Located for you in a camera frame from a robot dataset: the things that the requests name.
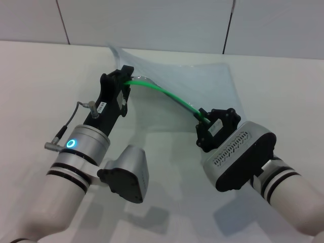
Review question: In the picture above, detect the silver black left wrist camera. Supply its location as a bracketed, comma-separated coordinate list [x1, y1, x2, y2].
[97, 144, 149, 204]

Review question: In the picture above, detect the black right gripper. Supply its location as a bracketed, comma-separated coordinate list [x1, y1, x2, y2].
[193, 108, 241, 152]

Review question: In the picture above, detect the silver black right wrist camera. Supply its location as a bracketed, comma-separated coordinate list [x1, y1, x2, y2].
[204, 121, 276, 192]

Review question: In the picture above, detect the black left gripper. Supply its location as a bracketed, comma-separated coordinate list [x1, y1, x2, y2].
[83, 65, 134, 136]

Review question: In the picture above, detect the grey left wrist cable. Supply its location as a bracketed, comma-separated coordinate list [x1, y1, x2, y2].
[45, 100, 98, 152]

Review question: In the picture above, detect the clear document bag green zip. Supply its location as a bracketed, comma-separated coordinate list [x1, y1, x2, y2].
[107, 44, 248, 135]

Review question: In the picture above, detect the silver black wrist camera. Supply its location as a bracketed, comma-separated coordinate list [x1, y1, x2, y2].
[204, 121, 276, 192]
[97, 144, 149, 204]

